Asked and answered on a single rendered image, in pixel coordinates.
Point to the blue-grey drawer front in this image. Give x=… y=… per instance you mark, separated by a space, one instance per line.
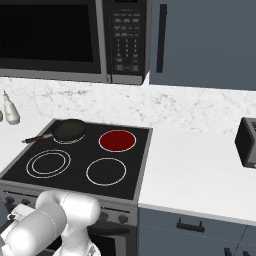
x=250 y=241
x=160 y=238

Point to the black stove knob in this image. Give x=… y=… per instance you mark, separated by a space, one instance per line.
x=103 y=216
x=26 y=202
x=9 y=200
x=123 y=219

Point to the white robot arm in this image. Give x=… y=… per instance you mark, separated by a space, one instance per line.
x=50 y=223

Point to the black oven door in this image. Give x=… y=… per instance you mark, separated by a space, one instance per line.
x=113 y=245

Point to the black and steel stove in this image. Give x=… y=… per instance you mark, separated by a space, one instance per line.
x=83 y=160

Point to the blue-grey wall cupboard door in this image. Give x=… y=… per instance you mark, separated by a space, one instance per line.
x=210 y=43

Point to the black and steel microwave oven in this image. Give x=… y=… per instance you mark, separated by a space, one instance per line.
x=50 y=33

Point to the black toaster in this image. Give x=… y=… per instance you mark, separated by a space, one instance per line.
x=246 y=143

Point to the white bottle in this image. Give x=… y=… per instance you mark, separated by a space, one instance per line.
x=11 y=111

